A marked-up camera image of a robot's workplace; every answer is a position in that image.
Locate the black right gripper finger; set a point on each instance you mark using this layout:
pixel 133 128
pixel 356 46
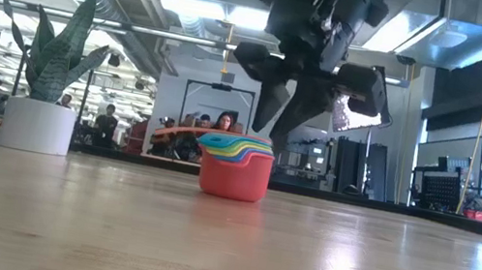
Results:
pixel 271 101
pixel 307 102

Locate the teal plastic measuring cup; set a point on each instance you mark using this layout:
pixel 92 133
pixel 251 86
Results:
pixel 230 142

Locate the yellow plastic measuring cup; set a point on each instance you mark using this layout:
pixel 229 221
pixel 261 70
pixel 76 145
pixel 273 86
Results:
pixel 220 153

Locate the green plastic measuring cup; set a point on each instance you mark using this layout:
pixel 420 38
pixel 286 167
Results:
pixel 211 148

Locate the red-orange plastic measuring cup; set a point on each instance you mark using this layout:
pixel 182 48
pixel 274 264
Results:
pixel 233 180

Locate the tilted flat screen monitor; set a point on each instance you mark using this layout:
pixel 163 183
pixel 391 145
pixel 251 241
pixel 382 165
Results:
pixel 351 121

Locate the black equipment rack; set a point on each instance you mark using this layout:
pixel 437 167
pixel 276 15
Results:
pixel 363 167

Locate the black perforated metal stand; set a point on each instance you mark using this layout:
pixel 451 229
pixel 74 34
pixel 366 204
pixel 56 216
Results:
pixel 440 190

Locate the green snake plant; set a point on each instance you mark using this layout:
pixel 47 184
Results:
pixel 55 74

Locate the white round plant pot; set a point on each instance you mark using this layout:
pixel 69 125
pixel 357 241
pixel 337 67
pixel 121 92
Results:
pixel 36 127

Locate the black metal gantry frame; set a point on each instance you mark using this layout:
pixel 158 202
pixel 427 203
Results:
pixel 221 86

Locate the black aluminium table frame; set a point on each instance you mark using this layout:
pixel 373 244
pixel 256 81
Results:
pixel 357 200

